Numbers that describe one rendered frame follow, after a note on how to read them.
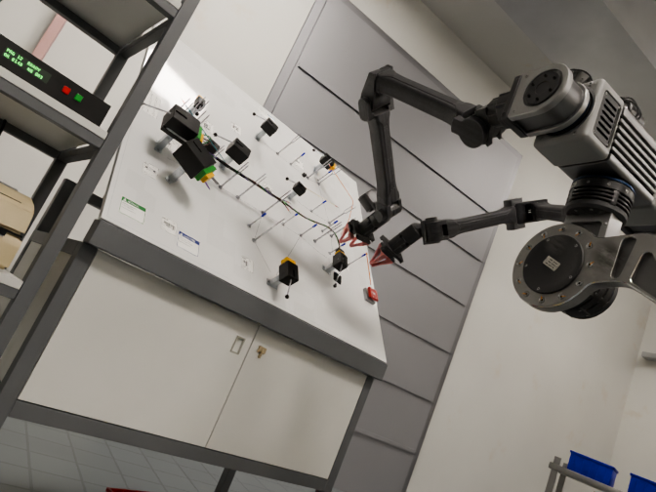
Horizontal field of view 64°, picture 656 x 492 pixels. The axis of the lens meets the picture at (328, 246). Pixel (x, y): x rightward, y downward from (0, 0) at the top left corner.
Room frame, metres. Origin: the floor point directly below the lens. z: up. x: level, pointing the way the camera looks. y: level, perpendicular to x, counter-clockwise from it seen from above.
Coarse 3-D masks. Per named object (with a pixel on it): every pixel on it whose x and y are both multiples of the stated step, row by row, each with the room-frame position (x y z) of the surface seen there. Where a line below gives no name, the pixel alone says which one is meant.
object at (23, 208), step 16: (0, 192) 1.22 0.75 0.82; (16, 192) 1.27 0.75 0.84; (0, 208) 1.22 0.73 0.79; (16, 208) 1.24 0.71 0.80; (32, 208) 1.27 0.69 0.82; (0, 224) 1.22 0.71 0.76; (16, 224) 1.24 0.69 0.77; (0, 240) 1.21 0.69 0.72; (16, 240) 1.24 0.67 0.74; (0, 256) 1.22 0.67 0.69
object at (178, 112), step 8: (144, 104) 1.41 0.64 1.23; (176, 104) 1.43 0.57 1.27; (168, 112) 1.43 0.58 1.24; (176, 112) 1.42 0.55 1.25; (184, 112) 1.45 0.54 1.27; (168, 120) 1.42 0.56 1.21; (176, 120) 1.41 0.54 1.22; (184, 120) 1.43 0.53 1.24; (192, 120) 1.46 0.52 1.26; (160, 128) 1.44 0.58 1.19; (176, 128) 1.44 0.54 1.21; (184, 128) 1.44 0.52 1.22; (192, 128) 1.45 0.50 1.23; (168, 136) 1.49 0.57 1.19; (176, 136) 1.46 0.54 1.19; (184, 136) 1.46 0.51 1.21; (192, 136) 1.46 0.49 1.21; (160, 144) 1.52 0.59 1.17; (160, 152) 1.53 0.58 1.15
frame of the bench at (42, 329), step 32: (64, 288) 1.33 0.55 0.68; (32, 352) 1.33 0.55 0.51; (0, 384) 1.34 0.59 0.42; (0, 416) 1.33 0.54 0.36; (32, 416) 1.37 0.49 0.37; (64, 416) 1.42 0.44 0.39; (352, 416) 2.02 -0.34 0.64; (160, 448) 1.59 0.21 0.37; (192, 448) 1.65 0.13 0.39; (224, 480) 2.46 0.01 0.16; (288, 480) 1.91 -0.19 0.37; (320, 480) 2.00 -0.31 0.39
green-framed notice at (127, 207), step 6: (126, 198) 1.37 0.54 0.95; (120, 204) 1.35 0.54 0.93; (126, 204) 1.36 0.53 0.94; (132, 204) 1.38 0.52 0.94; (138, 204) 1.39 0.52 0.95; (120, 210) 1.34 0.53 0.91; (126, 210) 1.36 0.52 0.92; (132, 210) 1.37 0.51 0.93; (138, 210) 1.39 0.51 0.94; (144, 210) 1.40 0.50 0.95; (132, 216) 1.37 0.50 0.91; (138, 216) 1.38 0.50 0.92; (144, 216) 1.40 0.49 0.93
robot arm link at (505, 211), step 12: (504, 204) 1.74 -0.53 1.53; (480, 216) 1.67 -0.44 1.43; (492, 216) 1.68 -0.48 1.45; (504, 216) 1.70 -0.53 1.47; (432, 228) 1.61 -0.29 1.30; (444, 228) 1.64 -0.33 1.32; (456, 228) 1.64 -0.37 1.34; (468, 228) 1.66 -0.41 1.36; (516, 228) 1.74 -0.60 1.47; (432, 240) 1.62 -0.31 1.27
